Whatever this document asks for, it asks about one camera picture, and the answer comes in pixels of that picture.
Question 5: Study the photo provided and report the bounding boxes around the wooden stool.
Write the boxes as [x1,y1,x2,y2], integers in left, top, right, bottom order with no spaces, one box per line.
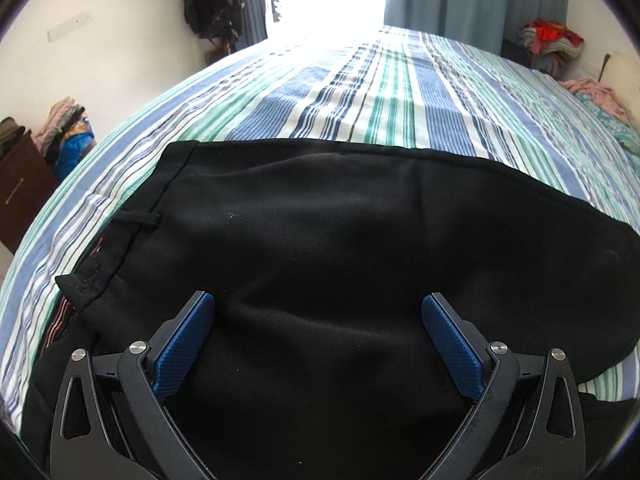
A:
[530,52,566,79]

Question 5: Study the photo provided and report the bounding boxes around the brown wooden cabinet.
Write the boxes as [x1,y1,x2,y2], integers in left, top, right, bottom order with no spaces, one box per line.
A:
[0,130,58,256]

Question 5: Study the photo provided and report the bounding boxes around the striped bed sheet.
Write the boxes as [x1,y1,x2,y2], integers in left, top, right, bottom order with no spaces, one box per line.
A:
[0,25,640,441]

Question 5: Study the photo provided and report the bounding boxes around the pink cloth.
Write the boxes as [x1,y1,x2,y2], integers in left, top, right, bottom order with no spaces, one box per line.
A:
[557,78,631,123]

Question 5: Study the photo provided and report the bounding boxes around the pile of folded clothes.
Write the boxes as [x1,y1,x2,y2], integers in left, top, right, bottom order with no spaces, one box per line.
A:
[32,97,93,158]

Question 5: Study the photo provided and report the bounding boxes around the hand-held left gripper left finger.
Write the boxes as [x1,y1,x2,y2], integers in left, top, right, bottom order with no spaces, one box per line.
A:
[50,290,217,480]

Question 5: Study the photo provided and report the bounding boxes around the cream pillow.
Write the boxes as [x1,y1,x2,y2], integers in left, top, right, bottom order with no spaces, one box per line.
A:
[597,50,640,117]

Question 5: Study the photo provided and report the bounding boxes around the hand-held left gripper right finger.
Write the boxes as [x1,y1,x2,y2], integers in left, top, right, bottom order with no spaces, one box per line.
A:
[421,291,587,480]

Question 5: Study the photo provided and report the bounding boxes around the blue bag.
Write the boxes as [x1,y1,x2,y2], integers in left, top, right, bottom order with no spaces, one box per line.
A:
[56,120,97,182]

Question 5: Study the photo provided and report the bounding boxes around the dark cloth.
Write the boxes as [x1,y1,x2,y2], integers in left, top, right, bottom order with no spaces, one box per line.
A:
[0,116,27,161]

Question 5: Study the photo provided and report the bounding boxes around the dark object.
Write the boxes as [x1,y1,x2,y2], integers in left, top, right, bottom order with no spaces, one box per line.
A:
[501,37,538,69]

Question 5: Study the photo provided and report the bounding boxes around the black pants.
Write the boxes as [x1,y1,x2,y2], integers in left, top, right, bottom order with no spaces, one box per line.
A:
[20,137,640,480]

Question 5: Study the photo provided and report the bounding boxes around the red and grey clothes pile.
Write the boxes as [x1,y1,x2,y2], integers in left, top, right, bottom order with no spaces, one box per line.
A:
[519,17,586,57]

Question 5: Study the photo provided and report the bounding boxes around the narrow blue curtain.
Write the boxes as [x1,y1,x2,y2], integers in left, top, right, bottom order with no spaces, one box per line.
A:
[235,0,271,52]

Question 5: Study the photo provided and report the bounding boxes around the hanging dark bags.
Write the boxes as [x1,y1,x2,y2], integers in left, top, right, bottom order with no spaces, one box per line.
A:
[182,0,246,55]

